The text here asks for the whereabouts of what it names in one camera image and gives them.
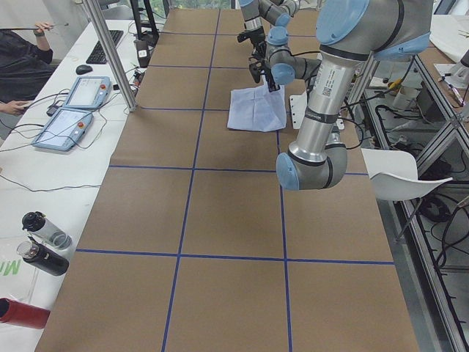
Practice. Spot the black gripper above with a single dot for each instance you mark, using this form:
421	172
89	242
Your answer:
257	41
270	81

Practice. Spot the blue striped button-up shirt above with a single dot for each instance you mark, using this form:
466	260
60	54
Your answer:
257	109

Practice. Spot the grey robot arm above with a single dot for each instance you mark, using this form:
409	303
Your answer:
349	32
276	13

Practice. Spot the person's raised hand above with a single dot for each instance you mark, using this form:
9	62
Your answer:
41	27

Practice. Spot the person's lower hand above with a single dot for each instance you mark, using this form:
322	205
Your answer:
15	107

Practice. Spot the white chair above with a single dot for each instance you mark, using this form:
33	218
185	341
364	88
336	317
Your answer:
394	176

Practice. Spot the upper teach pendant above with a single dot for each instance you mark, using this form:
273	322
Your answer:
88	92

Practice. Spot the teach pendant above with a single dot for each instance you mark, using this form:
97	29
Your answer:
88	92
64	130

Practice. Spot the black computer mouse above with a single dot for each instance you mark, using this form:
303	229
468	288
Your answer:
83	69

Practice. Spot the lower teach pendant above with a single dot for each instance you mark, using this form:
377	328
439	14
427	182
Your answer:
64	130

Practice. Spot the seated person in black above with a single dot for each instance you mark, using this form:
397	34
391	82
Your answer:
25	67

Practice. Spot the clear bottle with black lid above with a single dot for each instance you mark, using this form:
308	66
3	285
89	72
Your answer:
36	223

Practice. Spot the black water bottle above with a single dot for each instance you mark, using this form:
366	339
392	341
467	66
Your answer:
41	257

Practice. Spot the red water bottle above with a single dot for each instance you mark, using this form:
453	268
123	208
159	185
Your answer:
19	314

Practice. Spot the aluminium frame post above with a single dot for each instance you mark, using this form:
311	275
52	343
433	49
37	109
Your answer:
98	21

